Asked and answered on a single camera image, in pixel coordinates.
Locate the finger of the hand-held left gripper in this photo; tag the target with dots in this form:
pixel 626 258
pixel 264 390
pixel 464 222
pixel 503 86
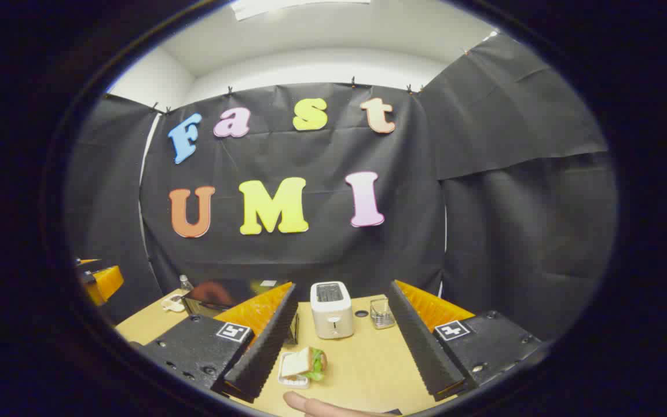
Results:
pixel 87 262
pixel 105 284

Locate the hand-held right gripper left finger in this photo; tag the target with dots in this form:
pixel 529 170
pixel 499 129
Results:
pixel 264 353

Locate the white toaster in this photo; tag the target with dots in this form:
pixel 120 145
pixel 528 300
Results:
pixel 332 315

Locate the white plate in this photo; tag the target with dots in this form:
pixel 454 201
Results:
pixel 292 382

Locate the lettuce sandwich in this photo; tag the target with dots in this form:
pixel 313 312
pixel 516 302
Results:
pixel 304 362

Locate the clear water bottle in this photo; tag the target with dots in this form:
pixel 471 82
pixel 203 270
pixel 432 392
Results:
pixel 185 284

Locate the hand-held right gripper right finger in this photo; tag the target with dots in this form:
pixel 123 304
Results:
pixel 420 347

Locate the black electric oven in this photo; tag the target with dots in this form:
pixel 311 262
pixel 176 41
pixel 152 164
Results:
pixel 217 292

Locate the ceiling light panel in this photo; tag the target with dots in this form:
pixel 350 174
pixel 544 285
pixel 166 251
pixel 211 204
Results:
pixel 287 7

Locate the black backdrop cloth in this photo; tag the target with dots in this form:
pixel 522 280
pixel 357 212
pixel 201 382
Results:
pixel 513 231

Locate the small clear container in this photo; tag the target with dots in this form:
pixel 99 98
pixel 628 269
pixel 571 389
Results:
pixel 381 314

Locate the small white table item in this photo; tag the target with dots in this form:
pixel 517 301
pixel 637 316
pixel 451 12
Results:
pixel 174 304

